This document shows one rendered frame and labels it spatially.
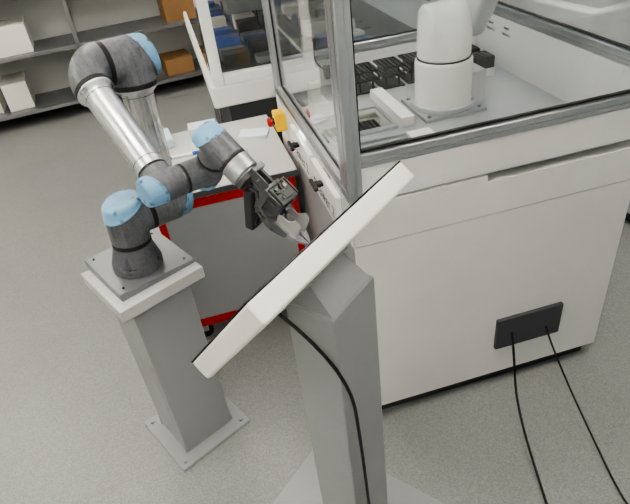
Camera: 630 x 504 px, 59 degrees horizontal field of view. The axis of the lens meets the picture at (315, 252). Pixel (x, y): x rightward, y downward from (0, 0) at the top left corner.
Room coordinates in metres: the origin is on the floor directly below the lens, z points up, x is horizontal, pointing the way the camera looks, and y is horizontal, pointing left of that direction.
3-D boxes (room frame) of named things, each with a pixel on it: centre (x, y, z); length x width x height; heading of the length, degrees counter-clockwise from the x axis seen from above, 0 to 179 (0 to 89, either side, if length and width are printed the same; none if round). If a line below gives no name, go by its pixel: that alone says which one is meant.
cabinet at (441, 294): (1.91, -0.49, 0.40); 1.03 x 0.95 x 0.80; 11
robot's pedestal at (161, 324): (1.42, 0.54, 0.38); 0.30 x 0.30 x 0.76; 38
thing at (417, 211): (1.91, -0.49, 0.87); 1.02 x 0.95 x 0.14; 11
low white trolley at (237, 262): (2.21, 0.37, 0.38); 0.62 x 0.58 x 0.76; 11
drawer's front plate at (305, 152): (1.86, 0.00, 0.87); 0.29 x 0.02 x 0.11; 11
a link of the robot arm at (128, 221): (1.42, 0.53, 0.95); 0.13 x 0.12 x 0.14; 128
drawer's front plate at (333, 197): (1.55, -0.06, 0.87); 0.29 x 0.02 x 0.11; 11
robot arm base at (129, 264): (1.42, 0.54, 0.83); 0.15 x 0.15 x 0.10
